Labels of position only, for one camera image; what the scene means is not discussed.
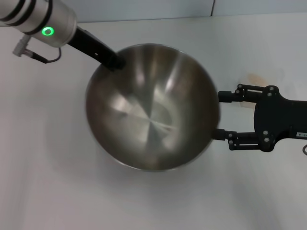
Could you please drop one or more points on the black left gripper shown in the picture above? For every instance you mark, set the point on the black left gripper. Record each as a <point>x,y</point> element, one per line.
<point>86,45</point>

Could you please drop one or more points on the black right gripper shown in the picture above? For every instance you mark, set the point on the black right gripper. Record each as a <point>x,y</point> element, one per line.
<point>278,117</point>

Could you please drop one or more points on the stainless steel mixing bowl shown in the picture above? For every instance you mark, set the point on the stainless steel mixing bowl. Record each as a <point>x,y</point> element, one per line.
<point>153,107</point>

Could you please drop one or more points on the white rice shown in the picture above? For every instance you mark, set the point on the white rice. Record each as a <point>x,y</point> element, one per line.
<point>256,77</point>

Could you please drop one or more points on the clear plastic measuring cup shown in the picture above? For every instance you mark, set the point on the clear plastic measuring cup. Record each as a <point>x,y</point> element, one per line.
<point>255,79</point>

